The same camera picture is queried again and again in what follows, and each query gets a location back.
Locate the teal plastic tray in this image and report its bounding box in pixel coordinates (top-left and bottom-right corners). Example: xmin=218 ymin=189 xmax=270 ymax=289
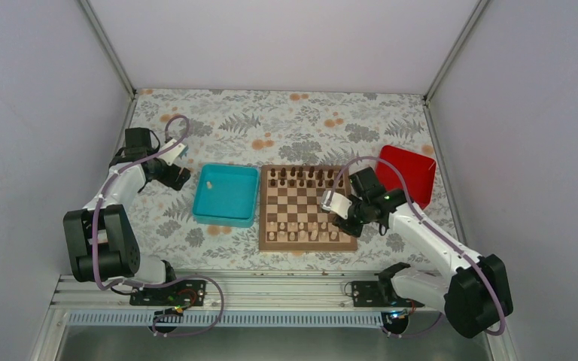
xmin=192 ymin=163 xmax=260 ymax=228

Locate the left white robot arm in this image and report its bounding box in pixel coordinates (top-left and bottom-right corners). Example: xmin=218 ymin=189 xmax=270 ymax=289
xmin=63 ymin=128 xmax=190 ymax=305

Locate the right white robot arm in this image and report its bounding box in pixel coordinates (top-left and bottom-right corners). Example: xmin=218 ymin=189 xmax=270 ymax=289
xmin=321 ymin=167 xmax=513 ymax=338

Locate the red plastic bin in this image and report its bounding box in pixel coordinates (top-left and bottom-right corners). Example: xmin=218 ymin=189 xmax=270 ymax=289
xmin=379 ymin=145 xmax=437 ymax=210

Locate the wooden chessboard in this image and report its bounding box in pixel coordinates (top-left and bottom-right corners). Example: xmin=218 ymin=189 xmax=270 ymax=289
xmin=259 ymin=165 xmax=357 ymax=252

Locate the floral patterned table mat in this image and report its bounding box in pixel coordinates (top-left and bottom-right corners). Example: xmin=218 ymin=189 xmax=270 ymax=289
xmin=128 ymin=89 xmax=434 ymax=272

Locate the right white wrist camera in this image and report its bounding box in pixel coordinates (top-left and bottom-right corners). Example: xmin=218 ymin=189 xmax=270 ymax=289
xmin=321 ymin=190 xmax=353 ymax=220

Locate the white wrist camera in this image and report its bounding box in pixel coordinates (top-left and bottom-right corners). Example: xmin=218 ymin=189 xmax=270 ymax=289
xmin=321 ymin=190 xmax=353 ymax=220
xmin=158 ymin=139 xmax=188 ymax=165

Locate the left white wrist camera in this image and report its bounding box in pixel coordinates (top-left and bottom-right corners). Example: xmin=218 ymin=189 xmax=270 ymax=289
xmin=158 ymin=139 xmax=188 ymax=165

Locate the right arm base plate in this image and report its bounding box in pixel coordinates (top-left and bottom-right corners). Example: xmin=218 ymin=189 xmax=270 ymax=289
xmin=343 ymin=281 xmax=424 ymax=308

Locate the aluminium frame post left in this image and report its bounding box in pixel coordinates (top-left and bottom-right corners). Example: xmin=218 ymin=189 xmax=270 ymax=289
xmin=76 ymin=0 xmax=136 ymax=98

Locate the aluminium frame post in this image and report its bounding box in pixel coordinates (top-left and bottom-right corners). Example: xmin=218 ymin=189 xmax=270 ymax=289
xmin=76 ymin=0 xmax=136 ymax=98
xmin=424 ymin=0 xmax=491 ymax=107

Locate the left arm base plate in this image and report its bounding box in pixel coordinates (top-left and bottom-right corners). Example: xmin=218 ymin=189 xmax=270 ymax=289
xmin=129 ymin=279 xmax=207 ymax=308

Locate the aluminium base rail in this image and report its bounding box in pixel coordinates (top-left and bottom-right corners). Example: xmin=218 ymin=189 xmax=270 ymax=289
xmin=50 ymin=271 xmax=435 ymax=329

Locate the aluminium frame post right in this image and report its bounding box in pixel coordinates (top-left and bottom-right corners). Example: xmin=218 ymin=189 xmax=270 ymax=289
xmin=424 ymin=0 xmax=491 ymax=107

